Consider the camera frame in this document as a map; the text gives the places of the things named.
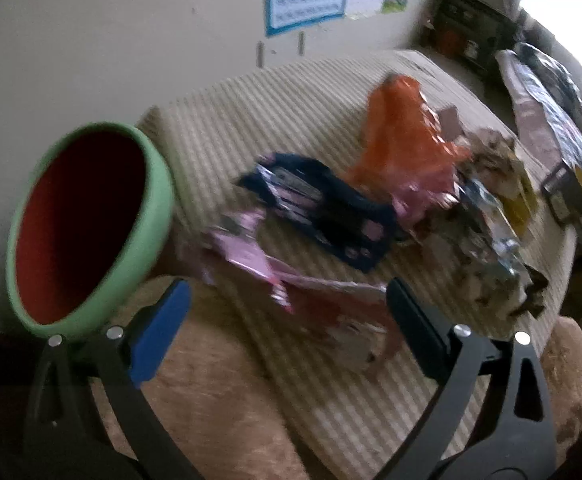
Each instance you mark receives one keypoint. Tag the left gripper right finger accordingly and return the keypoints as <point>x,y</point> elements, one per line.
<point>513,436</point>

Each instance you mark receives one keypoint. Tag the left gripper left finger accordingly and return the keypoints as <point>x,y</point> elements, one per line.
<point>87,417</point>

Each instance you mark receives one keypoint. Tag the white blue milk pouch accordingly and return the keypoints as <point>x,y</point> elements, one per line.
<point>488,246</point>

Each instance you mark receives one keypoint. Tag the orange snack bag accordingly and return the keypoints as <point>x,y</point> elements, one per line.
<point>402,139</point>

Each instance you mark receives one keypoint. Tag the brown paper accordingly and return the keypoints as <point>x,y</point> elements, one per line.
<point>493,161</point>

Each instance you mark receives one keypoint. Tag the green red trash bin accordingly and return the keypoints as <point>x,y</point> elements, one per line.
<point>90,227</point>

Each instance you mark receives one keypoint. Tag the pink snack wrapper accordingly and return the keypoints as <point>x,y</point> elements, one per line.
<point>348,321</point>

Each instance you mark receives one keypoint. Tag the yellow snack bag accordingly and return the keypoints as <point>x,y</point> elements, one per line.
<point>520,204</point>

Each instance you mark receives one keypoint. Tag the dark cup yellow inside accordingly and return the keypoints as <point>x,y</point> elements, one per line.
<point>562,189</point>

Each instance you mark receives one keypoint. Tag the blue Oreo wrapper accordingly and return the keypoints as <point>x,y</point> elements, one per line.
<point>307,193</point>

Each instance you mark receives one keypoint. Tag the bed with patterned quilt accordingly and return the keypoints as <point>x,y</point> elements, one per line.
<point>547,105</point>

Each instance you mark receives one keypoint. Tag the red container on shelf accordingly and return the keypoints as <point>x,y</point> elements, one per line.
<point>449,42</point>

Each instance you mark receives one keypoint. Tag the dark shelf unit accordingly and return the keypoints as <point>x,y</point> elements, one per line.
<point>487,31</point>

